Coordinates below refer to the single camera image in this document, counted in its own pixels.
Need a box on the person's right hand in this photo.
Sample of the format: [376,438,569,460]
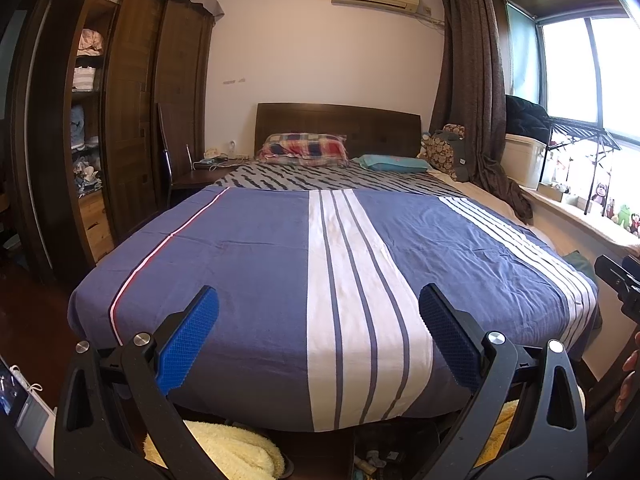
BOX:
[615,332,640,414]

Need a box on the green frog toy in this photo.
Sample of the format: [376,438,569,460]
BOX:
[613,205,631,231]

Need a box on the yellow fluffy blanket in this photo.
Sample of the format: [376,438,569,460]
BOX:
[142,419,286,480]

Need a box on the blue white striped bed cover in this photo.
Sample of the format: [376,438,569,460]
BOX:
[68,186,598,432]

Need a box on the white storage box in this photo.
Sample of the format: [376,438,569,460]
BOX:
[501,133,547,190]

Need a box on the black metal rack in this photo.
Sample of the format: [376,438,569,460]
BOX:
[538,117,620,217]

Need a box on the dark wooden nightstand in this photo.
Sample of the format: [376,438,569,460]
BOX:
[167,164,243,207]

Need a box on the tablet device screen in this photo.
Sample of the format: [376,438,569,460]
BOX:
[1,360,55,479]

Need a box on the brown patterned cushion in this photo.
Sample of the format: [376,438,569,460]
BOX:
[419,124,470,182]

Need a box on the black jacket on box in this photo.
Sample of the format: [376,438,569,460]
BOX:
[506,96,551,144]

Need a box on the teal pillow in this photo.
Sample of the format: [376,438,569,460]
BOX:
[354,154,432,174]

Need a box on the black white patterned sheet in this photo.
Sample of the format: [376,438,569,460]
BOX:
[214,162,464,197]

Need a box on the dark wooden headboard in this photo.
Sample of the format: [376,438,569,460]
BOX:
[254,103,422,158]

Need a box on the plaid red blue pillow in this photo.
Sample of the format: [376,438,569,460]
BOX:
[256,132,349,167]

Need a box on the dark brown curtain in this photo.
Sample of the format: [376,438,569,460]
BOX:
[430,0,533,223]

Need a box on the dark wooden wardrobe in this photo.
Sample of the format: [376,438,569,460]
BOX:
[8,0,224,283]

